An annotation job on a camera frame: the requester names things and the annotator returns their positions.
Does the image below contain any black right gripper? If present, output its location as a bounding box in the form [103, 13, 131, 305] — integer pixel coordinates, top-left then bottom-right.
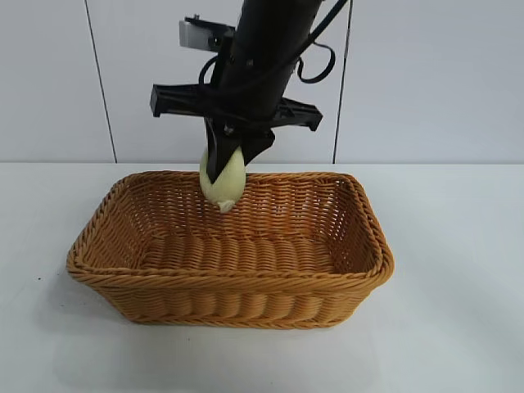
[149, 0, 324, 184]

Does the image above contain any pale yellow egg yolk pastry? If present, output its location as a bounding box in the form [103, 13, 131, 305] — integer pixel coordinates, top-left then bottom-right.
[199, 146, 248, 214]

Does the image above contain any brown woven wicker basket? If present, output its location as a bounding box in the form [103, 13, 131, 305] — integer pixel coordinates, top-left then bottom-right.
[66, 170, 396, 330]

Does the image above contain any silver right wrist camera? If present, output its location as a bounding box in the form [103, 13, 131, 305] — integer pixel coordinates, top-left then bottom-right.
[178, 15, 237, 53]

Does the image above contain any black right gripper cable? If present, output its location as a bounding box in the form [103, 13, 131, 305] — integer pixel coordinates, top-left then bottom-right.
[198, 0, 354, 89]

